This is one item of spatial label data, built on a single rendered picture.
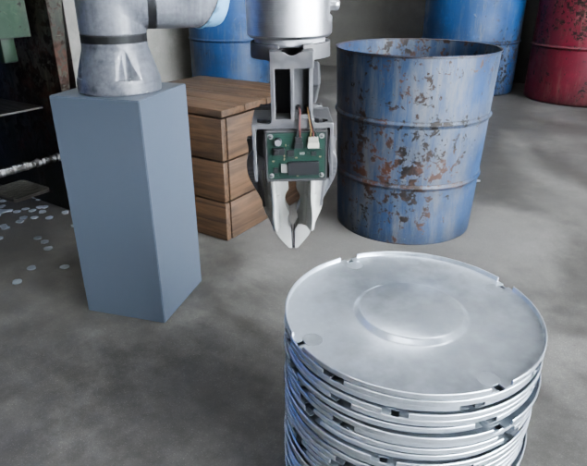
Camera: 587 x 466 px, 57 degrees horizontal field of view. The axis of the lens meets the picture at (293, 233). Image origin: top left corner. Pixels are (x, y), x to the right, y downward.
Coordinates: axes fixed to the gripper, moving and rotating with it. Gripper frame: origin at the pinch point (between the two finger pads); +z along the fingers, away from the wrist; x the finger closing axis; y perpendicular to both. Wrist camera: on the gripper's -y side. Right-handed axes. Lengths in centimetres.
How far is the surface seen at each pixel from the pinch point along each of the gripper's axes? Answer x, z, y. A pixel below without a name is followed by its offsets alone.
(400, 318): 11.8, 9.5, 2.8
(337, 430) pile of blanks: 4.1, 17.6, 11.0
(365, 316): 7.9, 9.5, 2.3
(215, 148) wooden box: -18, 14, -79
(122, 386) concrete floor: -29, 39, -21
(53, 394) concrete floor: -41, 38, -19
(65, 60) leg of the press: -59, -5, -100
